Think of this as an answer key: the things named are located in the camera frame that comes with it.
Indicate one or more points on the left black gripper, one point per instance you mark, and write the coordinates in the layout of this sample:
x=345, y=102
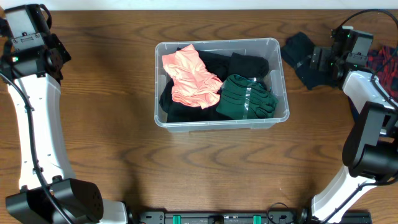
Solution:
x=61, y=47

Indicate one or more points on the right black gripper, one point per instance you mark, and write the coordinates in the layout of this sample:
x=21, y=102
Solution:
x=326, y=51

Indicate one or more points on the red plaid shirt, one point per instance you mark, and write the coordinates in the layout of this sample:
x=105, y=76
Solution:
x=384, y=61

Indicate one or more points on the dark cloth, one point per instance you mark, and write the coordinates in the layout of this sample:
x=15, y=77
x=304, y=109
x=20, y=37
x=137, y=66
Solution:
x=297, y=52

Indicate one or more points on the black cloth with band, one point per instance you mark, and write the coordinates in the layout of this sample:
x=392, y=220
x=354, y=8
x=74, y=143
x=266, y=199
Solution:
x=248, y=66

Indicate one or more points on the green cloth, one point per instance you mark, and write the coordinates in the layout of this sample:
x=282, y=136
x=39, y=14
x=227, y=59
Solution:
x=245, y=98

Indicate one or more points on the large black shirt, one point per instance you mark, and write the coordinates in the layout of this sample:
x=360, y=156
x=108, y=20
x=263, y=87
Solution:
x=177, y=112

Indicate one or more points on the pink cloth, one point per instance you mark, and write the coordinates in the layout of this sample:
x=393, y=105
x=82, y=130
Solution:
x=194, y=85

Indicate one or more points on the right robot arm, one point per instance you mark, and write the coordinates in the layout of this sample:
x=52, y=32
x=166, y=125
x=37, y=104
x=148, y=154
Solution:
x=370, y=150

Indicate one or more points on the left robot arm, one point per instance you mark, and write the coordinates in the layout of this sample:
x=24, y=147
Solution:
x=31, y=66

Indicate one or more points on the clear plastic storage bin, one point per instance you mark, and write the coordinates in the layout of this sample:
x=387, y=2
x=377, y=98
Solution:
x=268, y=48

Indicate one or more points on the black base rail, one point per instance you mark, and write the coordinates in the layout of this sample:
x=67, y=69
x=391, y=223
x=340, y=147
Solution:
x=158, y=217

